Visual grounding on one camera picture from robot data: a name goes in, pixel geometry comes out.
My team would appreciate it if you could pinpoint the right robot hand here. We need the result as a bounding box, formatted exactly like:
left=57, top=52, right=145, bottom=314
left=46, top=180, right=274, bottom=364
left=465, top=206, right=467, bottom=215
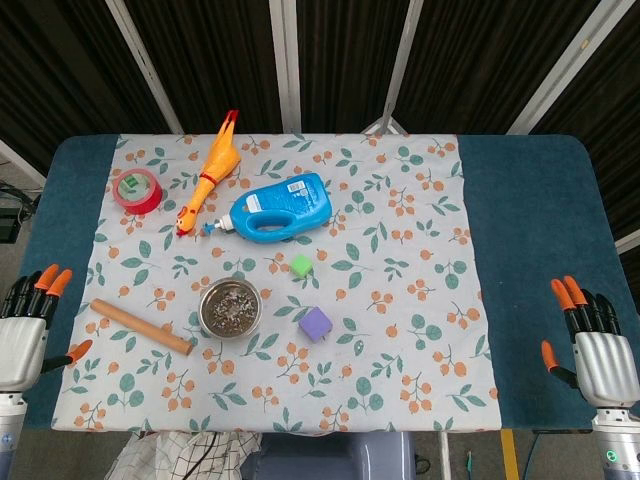
left=540, top=274, right=640, bottom=409

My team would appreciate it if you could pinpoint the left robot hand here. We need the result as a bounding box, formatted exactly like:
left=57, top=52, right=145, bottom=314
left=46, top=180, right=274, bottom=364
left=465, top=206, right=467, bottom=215
left=0, top=263, right=94, bottom=394

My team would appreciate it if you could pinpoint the wooden stick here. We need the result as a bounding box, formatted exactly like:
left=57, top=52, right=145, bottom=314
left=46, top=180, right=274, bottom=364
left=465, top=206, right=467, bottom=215
left=89, top=298, right=195, bottom=357

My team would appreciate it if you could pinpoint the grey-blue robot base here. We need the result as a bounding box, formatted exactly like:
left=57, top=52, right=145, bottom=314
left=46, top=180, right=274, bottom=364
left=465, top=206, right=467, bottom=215
left=239, top=431, right=416, bottom=480

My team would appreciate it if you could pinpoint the metal bowl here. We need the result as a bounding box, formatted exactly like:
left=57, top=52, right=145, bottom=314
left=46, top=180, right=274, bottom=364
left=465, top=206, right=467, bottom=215
left=198, top=277, right=264, bottom=341

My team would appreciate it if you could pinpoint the black box device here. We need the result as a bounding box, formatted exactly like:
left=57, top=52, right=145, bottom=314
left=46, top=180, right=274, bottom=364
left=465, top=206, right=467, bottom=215
left=0, top=206, right=22, bottom=245

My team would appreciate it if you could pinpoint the dark teal table cover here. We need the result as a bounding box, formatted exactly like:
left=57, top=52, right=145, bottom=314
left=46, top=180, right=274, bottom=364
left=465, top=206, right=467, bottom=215
left=0, top=133, right=624, bottom=432

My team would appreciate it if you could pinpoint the white checkered cloth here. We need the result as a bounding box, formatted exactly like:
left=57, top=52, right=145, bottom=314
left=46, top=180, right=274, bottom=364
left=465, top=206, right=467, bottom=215
left=107, top=430, right=264, bottom=480

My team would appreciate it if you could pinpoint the white metal table leg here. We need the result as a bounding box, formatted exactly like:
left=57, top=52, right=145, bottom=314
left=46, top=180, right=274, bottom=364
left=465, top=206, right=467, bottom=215
left=436, top=431, right=452, bottom=480

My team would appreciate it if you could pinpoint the red tape roll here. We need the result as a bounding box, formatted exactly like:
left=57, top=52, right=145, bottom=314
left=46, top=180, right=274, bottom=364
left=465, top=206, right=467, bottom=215
left=111, top=168, right=164, bottom=216

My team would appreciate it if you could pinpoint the floral print tablecloth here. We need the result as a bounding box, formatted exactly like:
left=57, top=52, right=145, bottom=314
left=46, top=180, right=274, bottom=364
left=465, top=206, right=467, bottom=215
left=51, top=132, right=503, bottom=434

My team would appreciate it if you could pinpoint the yellow rubber chicken toy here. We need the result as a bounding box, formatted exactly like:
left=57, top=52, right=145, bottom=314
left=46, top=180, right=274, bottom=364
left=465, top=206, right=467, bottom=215
left=175, top=109, right=242, bottom=239

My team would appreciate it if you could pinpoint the green foam cube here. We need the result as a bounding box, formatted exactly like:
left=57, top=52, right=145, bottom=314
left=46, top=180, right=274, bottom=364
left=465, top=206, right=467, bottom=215
left=290, top=253, right=314, bottom=279

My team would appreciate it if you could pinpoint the purple foam cube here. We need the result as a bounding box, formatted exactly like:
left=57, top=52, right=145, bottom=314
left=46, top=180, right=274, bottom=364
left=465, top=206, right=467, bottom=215
left=298, top=306, right=334, bottom=344

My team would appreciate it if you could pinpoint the blue detergent bottle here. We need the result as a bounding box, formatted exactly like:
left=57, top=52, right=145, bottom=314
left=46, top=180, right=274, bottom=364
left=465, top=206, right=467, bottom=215
left=201, top=172, right=334, bottom=245

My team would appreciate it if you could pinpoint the white stand pole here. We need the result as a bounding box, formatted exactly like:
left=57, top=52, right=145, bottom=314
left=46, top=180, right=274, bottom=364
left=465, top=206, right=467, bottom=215
left=360, top=0, right=425, bottom=135

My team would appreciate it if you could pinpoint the black cable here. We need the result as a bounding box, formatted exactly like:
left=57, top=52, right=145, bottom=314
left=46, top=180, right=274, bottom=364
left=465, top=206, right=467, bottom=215
left=198, top=431, right=219, bottom=480

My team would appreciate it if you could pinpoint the white slanted frame pole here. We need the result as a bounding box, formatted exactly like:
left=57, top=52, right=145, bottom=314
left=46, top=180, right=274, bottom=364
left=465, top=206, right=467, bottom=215
left=506, top=0, right=637, bottom=135
left=104, top=0, right=184, bottom=135

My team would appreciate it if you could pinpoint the white double frame post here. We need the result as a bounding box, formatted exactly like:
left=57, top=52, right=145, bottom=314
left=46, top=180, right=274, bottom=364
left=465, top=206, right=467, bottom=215
left=268, top=0, right=304, bottom=134

